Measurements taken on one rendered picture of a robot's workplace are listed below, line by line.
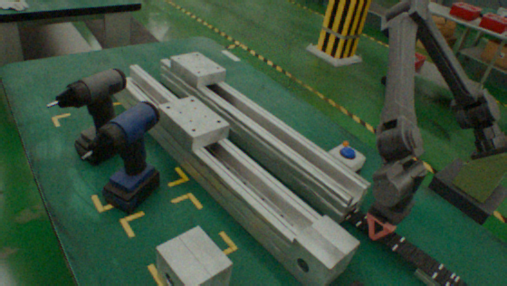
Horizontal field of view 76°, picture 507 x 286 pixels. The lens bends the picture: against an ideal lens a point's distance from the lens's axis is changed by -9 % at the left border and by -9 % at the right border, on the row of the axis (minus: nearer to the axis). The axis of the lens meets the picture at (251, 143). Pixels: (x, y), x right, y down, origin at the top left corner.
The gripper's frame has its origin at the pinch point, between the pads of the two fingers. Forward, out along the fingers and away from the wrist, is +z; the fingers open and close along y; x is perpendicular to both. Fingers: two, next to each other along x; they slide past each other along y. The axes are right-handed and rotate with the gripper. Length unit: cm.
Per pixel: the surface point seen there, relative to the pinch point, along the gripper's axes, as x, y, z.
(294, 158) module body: -25.2, 4.3, -6.2
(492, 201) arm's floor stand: 17.9, -45.0, 2.4
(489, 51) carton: -68, -479, 44
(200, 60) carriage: -75, -3, -11
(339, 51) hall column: -176, -272, 64
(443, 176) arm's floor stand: 2.0, -41.4, 2.3
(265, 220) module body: -15.6, 23.7, -5.2
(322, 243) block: -3.9, 20.5, -7.1
